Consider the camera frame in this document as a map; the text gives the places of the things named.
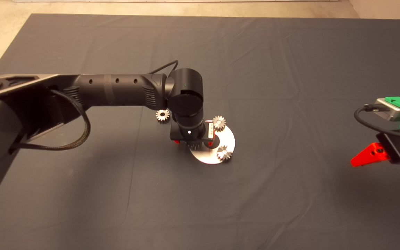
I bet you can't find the thin black left camera cable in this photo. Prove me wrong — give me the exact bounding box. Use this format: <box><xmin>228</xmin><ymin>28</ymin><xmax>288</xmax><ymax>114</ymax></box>
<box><xmin>149</xmin><ymin>60</ymin><xmax>179</xmax><ymax>75</ymax></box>

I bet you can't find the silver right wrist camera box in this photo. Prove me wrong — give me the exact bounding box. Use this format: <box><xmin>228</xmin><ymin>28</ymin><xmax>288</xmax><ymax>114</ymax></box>
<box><xmin>375</xmin><ymin>98</ymin><xmax>400</xmax><ymax>122</ymax></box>

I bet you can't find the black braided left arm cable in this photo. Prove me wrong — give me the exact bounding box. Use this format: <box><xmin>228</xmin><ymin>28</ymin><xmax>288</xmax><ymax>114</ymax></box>
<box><xmin>10</xmin><ymin>89</ymin><xmax>91</xmax><ymax>151</ymax></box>

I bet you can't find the black right camera cable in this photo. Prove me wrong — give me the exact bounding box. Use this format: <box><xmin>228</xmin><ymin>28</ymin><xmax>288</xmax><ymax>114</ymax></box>
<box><xmin>354</xmin><ymin>103</ymin><xmax>400</xmax><ymax>140</ymax></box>

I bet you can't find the round metal plate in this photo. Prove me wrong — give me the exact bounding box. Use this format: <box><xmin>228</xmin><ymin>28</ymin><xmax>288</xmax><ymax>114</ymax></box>
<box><xmin>189</xmin><ymin>126</ymin><xmax>236</xmax><ymax>165</ymax></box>

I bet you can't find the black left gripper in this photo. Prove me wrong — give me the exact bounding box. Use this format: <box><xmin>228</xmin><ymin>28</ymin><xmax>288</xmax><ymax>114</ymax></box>
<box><xmin>170</xmin><ymin>116</ymin><xmax>220</xmax><ymax>150</ymax></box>

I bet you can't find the small steel gear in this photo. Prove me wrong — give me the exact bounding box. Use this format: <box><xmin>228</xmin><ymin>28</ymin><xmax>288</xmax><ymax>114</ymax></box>
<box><xmin>213</xmin><ymin>116</ymin><xmax>227</xmax><ymax>132</ymax></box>
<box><xmin>217</xmin><ymin>146</ymin><xmax>233</xmax><ymax>163</ymax></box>
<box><xmin>156</xmin><ymin>109</ymin><xmax>171</xmax><ymax>123</ymax></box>

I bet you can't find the dark grey table cloth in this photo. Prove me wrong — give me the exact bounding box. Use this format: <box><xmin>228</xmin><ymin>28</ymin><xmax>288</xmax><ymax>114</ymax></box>
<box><xmin>0</xmin><ymin>13</ymin><xmax>400</xmax><ymax>250</ymax></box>

